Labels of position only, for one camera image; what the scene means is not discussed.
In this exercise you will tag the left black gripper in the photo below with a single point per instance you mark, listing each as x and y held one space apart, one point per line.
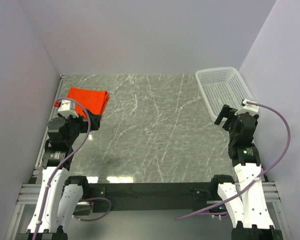
89 121

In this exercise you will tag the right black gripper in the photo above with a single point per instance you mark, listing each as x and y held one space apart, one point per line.
231 119

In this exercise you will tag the orange t shirt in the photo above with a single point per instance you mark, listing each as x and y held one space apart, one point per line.
92 100

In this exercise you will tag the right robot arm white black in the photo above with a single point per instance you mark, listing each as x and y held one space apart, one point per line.
247 208

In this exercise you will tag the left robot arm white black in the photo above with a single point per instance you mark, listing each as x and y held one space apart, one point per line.
59 192

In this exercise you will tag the white plastic mesh basket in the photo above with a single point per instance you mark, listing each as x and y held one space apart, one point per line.
222 86

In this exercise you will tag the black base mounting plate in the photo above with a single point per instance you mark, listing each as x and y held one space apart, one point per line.
155 196

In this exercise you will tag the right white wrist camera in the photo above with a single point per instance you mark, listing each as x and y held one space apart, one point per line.
249 106

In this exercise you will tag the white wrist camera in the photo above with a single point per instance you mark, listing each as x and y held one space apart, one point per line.
66 108
249 106

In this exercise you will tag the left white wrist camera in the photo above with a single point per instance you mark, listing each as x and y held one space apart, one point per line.
66 108

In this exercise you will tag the aluminium rail frame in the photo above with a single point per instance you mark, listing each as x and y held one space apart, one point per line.
29 193

